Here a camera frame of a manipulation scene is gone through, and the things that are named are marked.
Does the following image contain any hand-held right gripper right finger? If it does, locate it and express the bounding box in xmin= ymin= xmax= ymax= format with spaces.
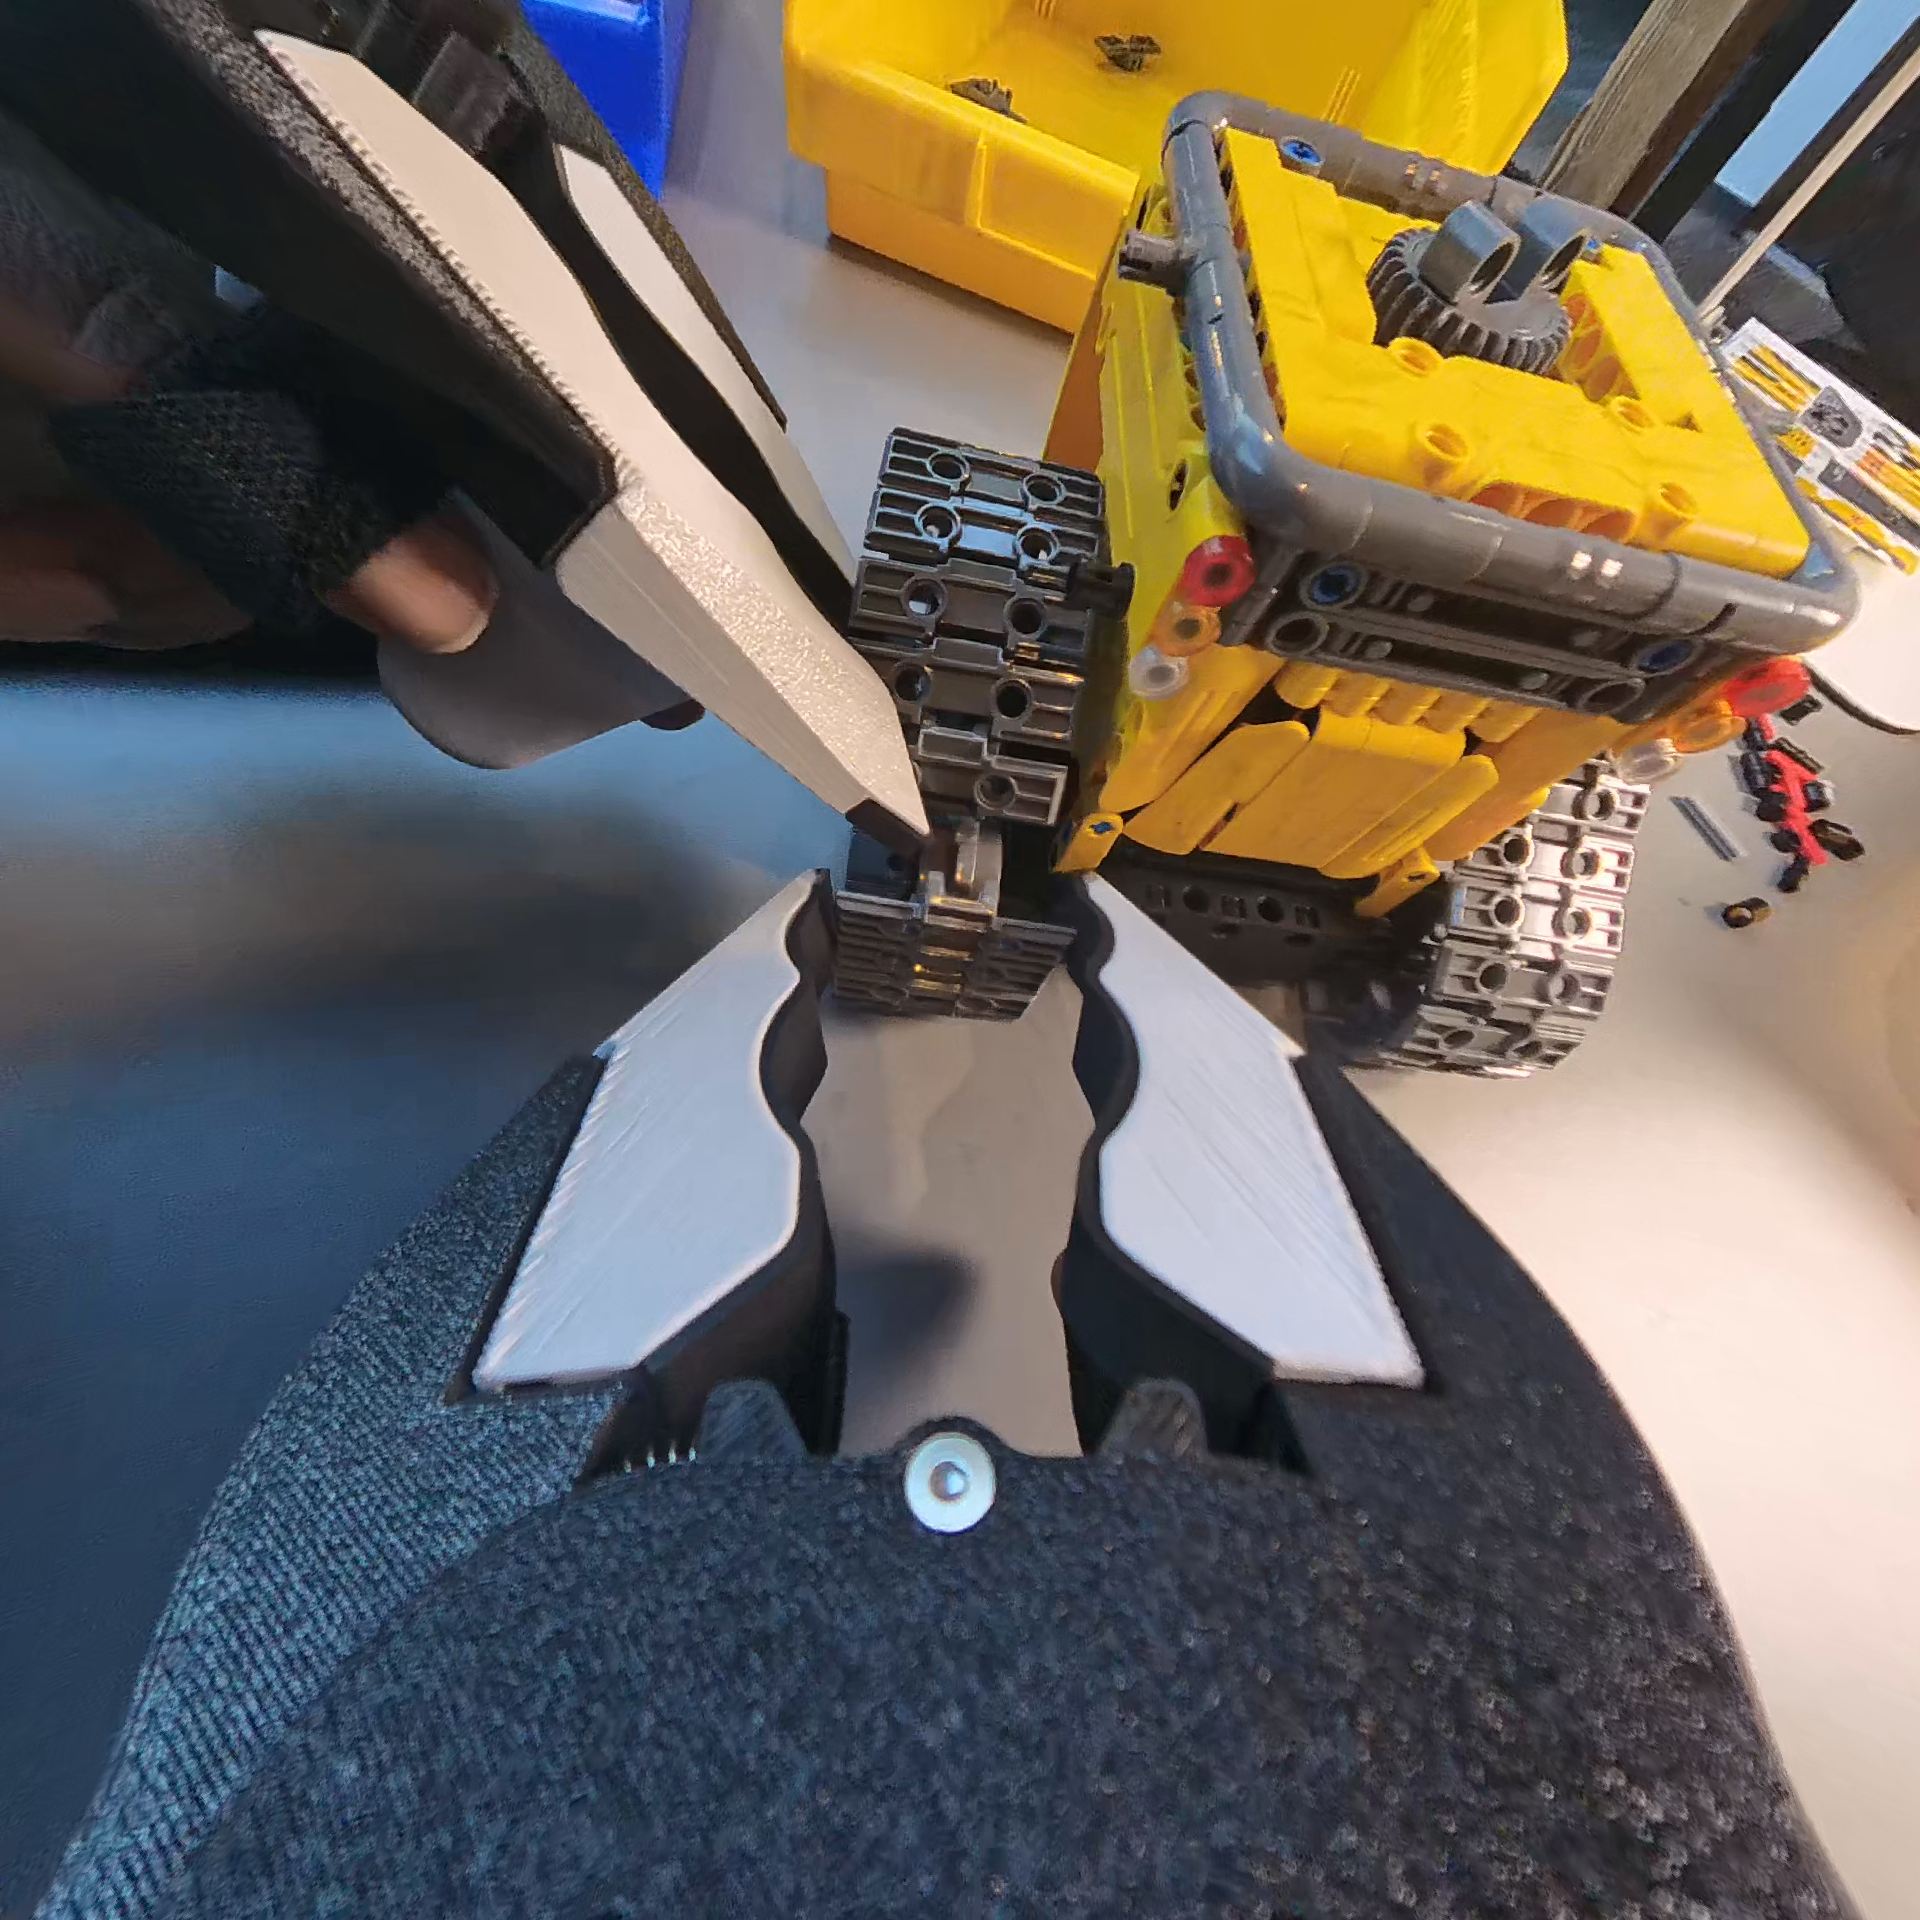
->
xmin=1066 ymin=877 xmax=1427 ymax=1393

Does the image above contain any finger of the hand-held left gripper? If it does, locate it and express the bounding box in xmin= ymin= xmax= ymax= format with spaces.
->
xmin=249 ymin=25 xmax=938 ymax=849
xmin=552 ymin=140 xmax=874 ymax=593

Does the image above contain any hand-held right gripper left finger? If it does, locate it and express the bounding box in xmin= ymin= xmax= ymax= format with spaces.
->
xmin=471 ymin=877 xmax=841 ymax=1396

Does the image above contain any grey toy track chain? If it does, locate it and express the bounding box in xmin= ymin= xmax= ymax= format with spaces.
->
xmin=826 ymin=429 xmax=1136 ymax=1028
xmin=1367 ymin=766 xmax=1652 ymax=1082

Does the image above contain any yellow toy brick bulldozer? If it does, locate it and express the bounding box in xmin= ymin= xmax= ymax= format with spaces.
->
xmin=1051 ymin=92 xmax=1863 ymax=1067

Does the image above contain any person's left hand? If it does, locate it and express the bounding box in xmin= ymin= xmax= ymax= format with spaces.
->
xmin=0 ymin=294 xmax=504 ymax=659

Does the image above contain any yellow storage bin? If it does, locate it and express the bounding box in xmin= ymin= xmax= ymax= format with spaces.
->
xmin=787 ymin=0 xmax=1569 ymax=338

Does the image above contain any blue storage bin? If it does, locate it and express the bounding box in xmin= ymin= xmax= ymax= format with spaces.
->
xmin=526 ymin=0 xmax=692 ymax=196

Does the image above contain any pile of small brick pins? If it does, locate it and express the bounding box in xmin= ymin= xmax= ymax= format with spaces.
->
xmin=1681 ymin=661 xmax=1868 ymax=932

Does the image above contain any black cable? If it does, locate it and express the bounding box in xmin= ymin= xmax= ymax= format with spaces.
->
xmin=1815 ymin=647 xmax=1920 ymax=743

